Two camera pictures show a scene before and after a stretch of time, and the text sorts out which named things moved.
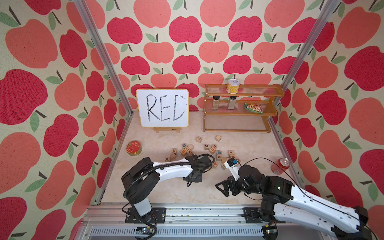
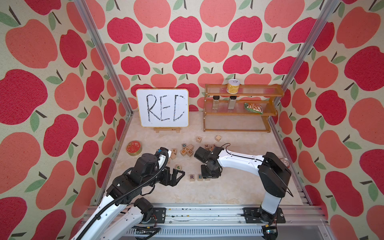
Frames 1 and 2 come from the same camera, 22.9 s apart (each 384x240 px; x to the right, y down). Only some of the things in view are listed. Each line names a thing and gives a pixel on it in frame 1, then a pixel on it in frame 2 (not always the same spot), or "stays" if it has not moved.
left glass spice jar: (215, 104) stays
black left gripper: (199, 180) -> (174, 181)
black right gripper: (224, 183) -> (215, 173)
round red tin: (133, 147) stays
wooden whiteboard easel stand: (157, 129) stays
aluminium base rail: (209, 222) stays
